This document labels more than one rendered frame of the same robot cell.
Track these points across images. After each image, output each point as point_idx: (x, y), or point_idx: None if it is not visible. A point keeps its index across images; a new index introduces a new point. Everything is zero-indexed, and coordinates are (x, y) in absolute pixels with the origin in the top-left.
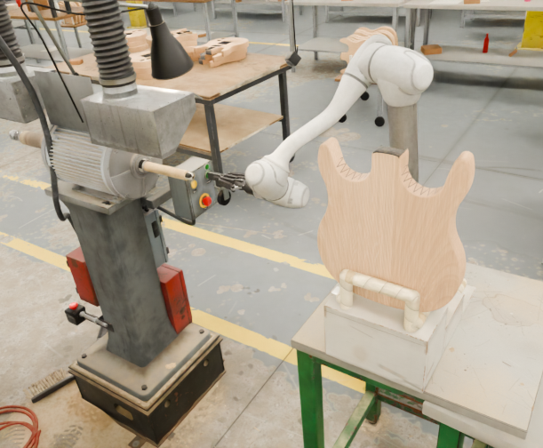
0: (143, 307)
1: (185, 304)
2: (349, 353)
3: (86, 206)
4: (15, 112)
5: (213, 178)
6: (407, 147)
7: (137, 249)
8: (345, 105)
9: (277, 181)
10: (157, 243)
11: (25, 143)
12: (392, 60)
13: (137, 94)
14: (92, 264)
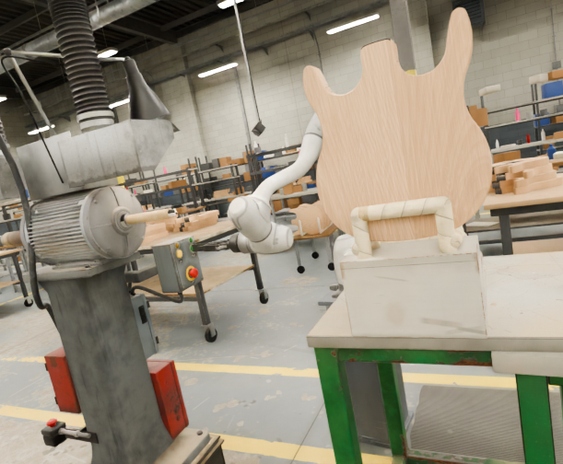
0: (132, 401)
1: (179, 401)
2: (381, 319)
3: (65, 277)
4: None
5: (198, 248)
6: None
7: (123, 330)
8: (310, 156)
9: (261, 214)
10: (146, 330)
11: (7, 242)
12: None
13: None
14: (73, 355)
